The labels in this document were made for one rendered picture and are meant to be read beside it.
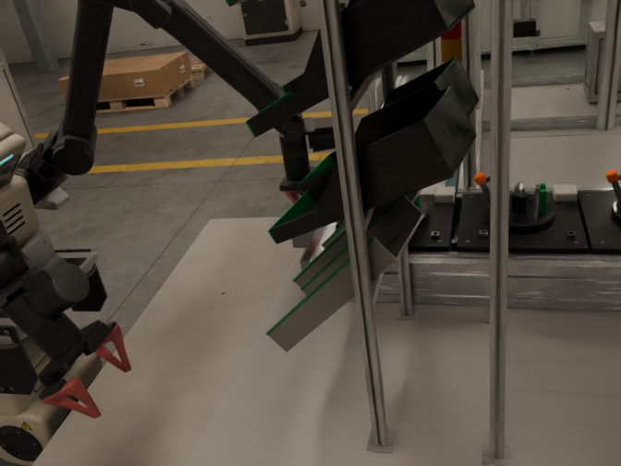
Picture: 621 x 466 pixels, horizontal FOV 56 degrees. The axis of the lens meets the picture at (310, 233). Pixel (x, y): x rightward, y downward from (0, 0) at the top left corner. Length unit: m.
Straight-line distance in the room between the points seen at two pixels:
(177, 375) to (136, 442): 0.16
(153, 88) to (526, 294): 5.65
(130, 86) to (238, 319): 5.50
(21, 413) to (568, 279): 1.09
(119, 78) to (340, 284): 5.96
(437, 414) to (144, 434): 0.49
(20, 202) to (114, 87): 5.49
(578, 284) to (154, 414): 0.80
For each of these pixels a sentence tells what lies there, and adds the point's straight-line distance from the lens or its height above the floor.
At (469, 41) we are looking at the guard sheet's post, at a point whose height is 1.30.
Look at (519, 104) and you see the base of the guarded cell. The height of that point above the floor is 0.86.
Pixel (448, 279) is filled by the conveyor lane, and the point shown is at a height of 0.92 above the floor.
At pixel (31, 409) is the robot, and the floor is 0.80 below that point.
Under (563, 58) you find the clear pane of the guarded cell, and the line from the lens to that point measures 2.57.
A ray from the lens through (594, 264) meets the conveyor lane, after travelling 1.18.
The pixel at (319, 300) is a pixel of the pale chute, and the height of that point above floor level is 1.10.
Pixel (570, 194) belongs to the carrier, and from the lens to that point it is 1.37.
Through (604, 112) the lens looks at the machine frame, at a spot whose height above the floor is 0.92.
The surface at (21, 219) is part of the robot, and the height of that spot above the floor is 1.14.
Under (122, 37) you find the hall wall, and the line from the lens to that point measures 10.60.
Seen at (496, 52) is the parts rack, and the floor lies 1.44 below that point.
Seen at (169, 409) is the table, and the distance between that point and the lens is 1.12.
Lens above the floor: 1.59
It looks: 28 degrees down
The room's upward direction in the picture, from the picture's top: 9 degrees counter-clockwise
